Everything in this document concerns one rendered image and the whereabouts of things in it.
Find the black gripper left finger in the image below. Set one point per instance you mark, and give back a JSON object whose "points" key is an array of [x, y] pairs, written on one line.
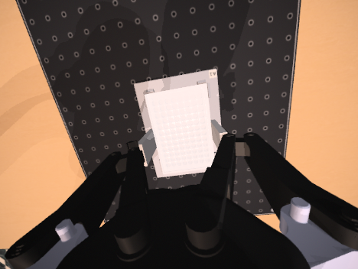
{"points": [[46, 245]]}

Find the black perforated breadboard plate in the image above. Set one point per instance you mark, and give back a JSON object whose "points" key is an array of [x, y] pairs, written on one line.
{"points": [[93, 51]]}

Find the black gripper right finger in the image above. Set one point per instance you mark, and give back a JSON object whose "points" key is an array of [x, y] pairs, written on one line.
{"points": [[323, 226]]}

